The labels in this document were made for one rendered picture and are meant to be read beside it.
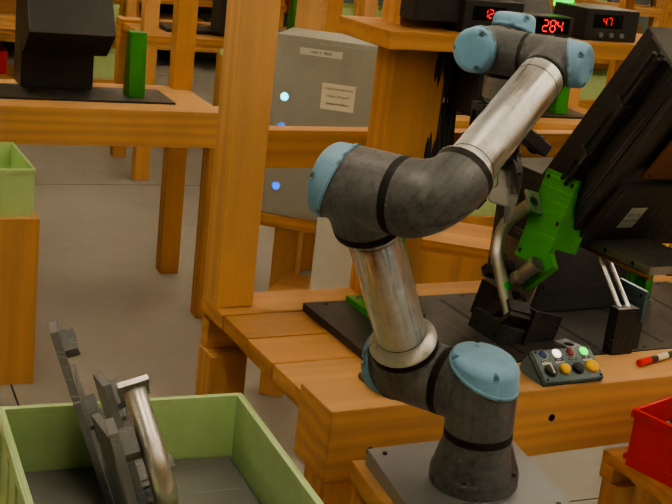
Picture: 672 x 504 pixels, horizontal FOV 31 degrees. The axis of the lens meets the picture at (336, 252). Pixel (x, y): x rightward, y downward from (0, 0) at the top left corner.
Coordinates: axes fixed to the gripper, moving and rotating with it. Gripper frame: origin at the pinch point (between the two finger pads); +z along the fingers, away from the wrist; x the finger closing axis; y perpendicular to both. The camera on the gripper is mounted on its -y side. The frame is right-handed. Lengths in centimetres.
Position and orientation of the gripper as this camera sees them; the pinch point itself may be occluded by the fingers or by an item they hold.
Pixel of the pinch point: (495, 211)
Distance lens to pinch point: 218.7
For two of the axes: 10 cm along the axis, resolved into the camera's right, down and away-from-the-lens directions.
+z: -1.1, 9.5, 2.9
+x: 4.4, 3.1, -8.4
